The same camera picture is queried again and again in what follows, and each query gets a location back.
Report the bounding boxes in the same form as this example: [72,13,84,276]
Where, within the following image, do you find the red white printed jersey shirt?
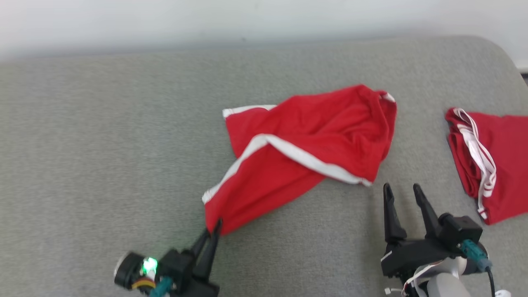
[445,107,528,226]

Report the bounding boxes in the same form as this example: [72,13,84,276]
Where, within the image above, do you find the teal camera plug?
[459,239,492,272]
[148,276,173,297]

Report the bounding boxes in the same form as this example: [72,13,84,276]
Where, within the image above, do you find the red shorts with white stripes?
[201,84,398,236]

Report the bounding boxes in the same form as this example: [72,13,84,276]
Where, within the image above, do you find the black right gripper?
[380,183,459,278]

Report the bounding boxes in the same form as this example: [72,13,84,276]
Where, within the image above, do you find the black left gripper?
[177,218,223,297]

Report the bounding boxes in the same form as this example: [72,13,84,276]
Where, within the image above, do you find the thin white right arm cable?
[384,260,444,297]

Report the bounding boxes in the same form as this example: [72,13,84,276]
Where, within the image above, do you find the grey fabric sofa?
[0,35,528,297]

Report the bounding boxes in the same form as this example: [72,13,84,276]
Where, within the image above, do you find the teal left camera plug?
[148,276,173,297]

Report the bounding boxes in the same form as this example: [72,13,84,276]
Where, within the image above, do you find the teal right camera plug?
[459,239,492,272]

